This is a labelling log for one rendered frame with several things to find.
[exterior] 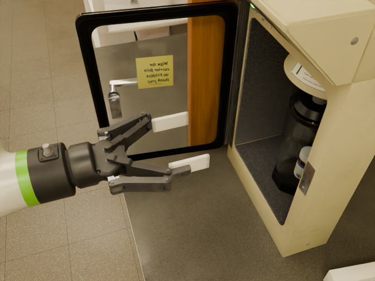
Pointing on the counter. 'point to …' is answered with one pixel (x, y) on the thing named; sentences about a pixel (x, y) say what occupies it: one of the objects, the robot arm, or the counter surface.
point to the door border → (159, 20)
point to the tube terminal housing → (322, 154)
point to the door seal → (157, 18)
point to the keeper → (306, 178)
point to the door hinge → (244, 8)
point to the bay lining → (263, 88)
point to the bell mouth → (302, 78)
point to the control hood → (324, 32)
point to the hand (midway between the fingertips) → (187, 140)
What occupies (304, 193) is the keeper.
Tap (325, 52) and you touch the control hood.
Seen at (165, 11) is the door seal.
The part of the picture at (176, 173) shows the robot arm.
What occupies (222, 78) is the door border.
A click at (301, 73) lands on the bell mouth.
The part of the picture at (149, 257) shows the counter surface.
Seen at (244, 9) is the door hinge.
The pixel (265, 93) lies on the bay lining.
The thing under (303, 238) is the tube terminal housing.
